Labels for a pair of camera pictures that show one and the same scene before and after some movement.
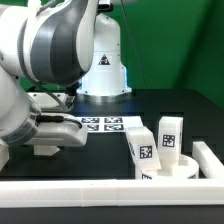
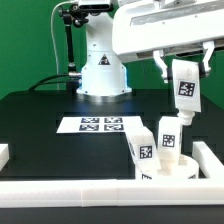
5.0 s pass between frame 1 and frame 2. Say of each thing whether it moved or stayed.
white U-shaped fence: stayed
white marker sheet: stayed
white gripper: moved
